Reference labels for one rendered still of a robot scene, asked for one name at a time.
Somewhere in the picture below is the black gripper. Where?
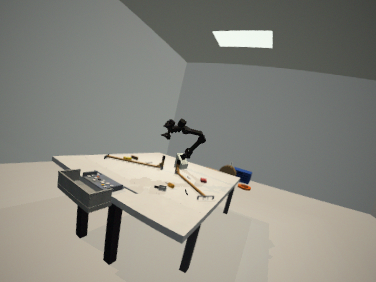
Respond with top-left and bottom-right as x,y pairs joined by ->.
161,119 -> 178,140

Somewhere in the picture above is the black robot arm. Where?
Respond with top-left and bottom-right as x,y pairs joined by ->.
176,119 -> 206,160

